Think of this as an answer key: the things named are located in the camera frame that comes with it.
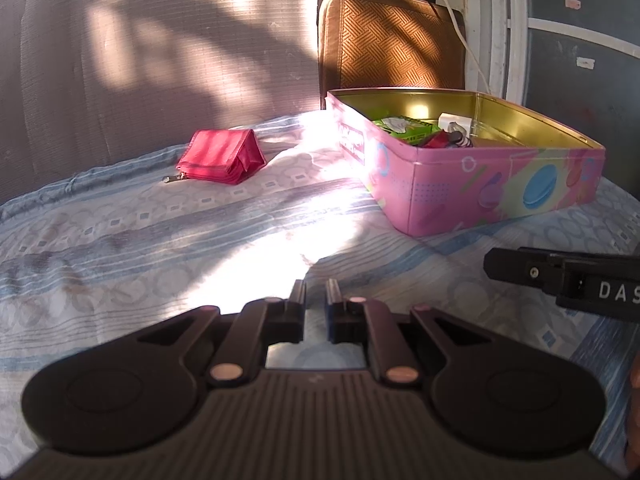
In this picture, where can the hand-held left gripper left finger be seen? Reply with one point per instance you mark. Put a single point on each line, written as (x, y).
(300, 296)

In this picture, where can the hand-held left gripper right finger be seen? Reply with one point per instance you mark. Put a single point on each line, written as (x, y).
(331, 301)

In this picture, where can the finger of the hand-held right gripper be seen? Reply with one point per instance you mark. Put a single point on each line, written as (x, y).
(520, 265)

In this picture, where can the pink tin box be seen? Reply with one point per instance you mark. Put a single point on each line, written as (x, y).
(450, 195)

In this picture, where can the white charger adapter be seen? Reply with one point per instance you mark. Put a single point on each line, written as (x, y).
(452, 121)

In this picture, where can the green snack packet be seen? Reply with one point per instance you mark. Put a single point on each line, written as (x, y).
(405, 127)

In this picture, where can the blue patterned bed sheet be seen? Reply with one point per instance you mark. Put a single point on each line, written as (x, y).
(200, 240)

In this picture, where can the pink zip wallet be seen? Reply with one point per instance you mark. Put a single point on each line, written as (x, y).
(220, 157)

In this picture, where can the brown woven chair back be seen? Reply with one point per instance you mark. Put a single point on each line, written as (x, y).
(390, 45)

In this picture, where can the grey ribbed headboard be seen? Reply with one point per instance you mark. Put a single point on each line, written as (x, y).
(150, 60)

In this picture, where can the white door frame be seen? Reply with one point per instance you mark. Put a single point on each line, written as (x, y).
(515, 35)

